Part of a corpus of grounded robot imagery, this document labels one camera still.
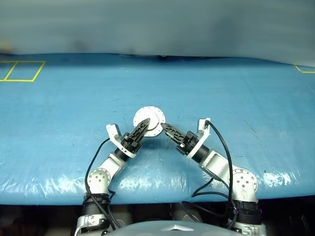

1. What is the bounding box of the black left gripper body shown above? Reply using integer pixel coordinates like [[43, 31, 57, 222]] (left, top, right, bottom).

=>
[[120, 132, 143, 154]]

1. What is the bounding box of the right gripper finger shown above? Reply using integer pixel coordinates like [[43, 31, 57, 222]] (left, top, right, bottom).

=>
[[161, 122, 188, 146]]

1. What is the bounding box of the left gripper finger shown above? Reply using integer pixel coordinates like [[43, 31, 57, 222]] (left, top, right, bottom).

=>
[[132, 118, 151, 144]]

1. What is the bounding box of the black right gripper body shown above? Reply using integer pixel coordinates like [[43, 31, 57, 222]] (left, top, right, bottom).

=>
[[176, 130, 200, 154]]

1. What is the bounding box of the white round flange disc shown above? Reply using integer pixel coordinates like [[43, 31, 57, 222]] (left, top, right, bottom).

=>
[[133, 106, 166, 136]]

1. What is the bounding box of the blue plastic table cover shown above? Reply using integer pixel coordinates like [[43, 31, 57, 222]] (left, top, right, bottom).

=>
[[0, 53, 315, 206]]

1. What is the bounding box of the grey rounded shape under table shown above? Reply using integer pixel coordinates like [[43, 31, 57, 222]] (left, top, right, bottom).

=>
[[171, 204, 197, 222]]

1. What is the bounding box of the grey rounded robot torso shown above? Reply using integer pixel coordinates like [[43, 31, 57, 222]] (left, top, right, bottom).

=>
[[103, 220, 237, 236]]

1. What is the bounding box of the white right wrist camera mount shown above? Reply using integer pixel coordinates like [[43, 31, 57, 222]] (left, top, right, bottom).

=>
[[186, 118, 212, 159]]

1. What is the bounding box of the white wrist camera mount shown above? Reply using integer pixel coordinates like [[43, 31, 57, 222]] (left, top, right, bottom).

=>
[[105, 123, 136, 158], [186, 118, 212, 159]]

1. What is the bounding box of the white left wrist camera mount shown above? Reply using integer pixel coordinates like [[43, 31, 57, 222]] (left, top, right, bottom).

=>
[[105, 123, 136, 158]]

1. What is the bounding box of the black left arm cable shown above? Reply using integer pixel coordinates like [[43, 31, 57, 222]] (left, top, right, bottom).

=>
[[84, 137, 123, 232]]

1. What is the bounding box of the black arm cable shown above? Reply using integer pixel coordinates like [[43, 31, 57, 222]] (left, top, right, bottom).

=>
[[84, 137, 123, 232], [181, 119, 239, 229]]

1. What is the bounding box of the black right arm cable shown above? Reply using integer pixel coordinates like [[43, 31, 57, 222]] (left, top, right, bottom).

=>
[[181, 119, 239, 229]]

